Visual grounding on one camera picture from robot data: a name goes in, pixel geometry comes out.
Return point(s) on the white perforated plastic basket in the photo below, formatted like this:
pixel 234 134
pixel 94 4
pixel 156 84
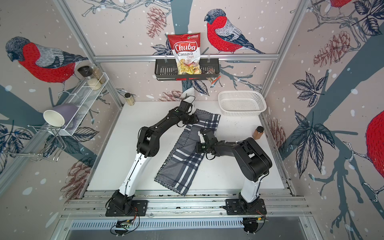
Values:
pixel 241 103

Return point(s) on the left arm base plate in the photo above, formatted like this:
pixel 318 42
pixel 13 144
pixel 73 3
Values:
pixel 120 205

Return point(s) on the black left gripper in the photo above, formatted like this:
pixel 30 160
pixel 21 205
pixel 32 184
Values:
pixel 194 119

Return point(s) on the black wire wall basket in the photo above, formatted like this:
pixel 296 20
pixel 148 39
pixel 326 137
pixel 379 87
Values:
pixel 171 70

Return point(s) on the black lid spice jar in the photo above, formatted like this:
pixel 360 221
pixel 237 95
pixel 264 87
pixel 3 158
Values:
pixel 91 80

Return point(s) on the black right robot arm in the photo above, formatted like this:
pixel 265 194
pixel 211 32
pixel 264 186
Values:
pixel 254 163

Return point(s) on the red handled brush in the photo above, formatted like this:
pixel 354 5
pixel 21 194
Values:
pixel 213 81

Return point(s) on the small yellow spice jar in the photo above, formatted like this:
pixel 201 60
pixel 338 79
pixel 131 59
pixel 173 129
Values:
pixel 129 99

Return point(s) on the red Chuba chips bag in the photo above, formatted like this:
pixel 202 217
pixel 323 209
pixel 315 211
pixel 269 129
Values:
pixel 186 49

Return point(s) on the grey plaid pillowcase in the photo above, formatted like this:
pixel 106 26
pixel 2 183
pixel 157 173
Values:
pixel 180 167

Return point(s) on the white utensil holder cup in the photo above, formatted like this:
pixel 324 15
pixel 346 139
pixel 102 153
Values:
pixel 188 96

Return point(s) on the wire cup holder rack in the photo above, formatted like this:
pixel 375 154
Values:
pixel 37 143

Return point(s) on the brown spice bottle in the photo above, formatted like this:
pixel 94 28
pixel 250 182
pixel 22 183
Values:
pixel 259 131

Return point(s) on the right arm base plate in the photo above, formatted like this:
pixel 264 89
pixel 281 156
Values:
pixel 241 207

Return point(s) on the purple white cup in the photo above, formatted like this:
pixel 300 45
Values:
pixel 60 115

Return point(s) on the clear glass jar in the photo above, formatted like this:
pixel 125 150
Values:
pixel 98 73

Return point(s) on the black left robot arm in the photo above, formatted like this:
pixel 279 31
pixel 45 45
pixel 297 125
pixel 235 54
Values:
pixel 148 144

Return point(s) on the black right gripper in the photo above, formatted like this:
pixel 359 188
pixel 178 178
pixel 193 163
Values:
pixel 197 149

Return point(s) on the white wire wall shelf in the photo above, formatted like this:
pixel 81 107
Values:
pixel 82 97

